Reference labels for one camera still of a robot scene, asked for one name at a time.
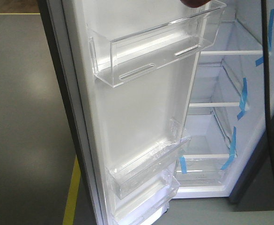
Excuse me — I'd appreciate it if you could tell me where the white refrigerator door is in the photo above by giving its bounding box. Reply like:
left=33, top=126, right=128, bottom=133
left=37, top=0, right=212, bottom=225

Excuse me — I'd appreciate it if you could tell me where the dark grey refrigerator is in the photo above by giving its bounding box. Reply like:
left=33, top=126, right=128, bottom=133
left=176, top=0, right=267, bottom=203

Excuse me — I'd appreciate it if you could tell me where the red yellow apple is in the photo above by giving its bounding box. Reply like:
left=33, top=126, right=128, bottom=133
left=180, top=0, right=211, bottom=8

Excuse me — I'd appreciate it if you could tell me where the middle clear door bin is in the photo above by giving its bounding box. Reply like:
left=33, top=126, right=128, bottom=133
left=109, top=118, right=191, bottom=200

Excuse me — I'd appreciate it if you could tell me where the clear door bin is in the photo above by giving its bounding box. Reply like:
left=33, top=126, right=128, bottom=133
left=109, top=118, right=191, bottom=200
left=85, top=0, right=226, bottom=88
left=109, top=169, right=179, bottom=225

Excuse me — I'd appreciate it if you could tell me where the upper clear door bin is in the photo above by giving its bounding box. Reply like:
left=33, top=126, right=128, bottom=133
left=85, top=0, right=226, bottom=88

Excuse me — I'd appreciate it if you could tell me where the lower clear door bin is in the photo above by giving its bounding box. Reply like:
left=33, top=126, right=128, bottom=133
left=109, top=169, right=179, bottom=225

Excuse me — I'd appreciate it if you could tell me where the clear crisper drawer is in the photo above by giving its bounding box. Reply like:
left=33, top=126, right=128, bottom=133
left=176, top=156, right=228, bottom=187

